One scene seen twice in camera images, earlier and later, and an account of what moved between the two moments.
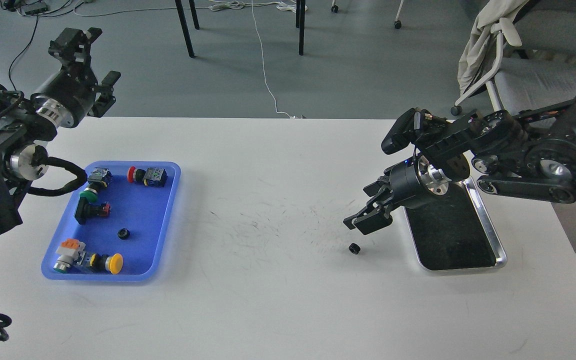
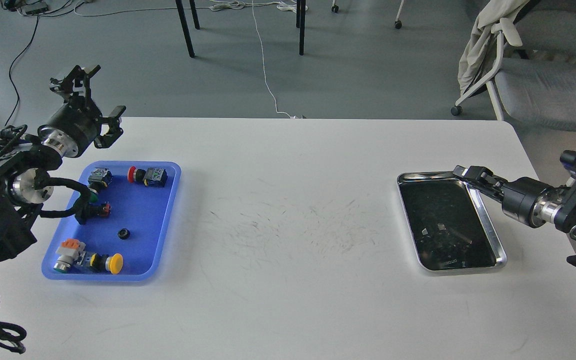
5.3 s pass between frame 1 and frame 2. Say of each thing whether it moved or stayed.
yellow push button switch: stayed
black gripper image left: moved
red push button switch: stayed
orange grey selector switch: stayed
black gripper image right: moved
